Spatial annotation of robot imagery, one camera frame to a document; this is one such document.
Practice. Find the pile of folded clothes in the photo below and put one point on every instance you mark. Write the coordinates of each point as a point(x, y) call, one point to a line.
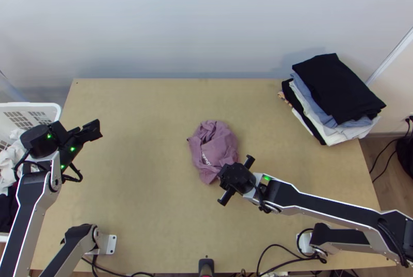
point(335, 93)

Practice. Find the white laundry basket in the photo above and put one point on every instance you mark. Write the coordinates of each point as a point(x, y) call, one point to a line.
point(29, 114)

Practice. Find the heap of clothes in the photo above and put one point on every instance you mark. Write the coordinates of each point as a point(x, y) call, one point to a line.
point(7, 164)

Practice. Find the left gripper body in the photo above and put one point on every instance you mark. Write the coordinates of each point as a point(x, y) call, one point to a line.
point(92, 131)

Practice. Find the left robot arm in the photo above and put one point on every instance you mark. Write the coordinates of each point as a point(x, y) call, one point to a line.
point(30, 193)

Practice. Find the pink t-shirt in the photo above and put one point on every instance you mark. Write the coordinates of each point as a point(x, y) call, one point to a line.
point(213, 148)

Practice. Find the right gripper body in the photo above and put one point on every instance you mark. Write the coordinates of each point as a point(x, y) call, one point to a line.
point(233, 175)

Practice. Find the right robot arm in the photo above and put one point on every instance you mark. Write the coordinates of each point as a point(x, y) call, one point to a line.
point(322, 204)

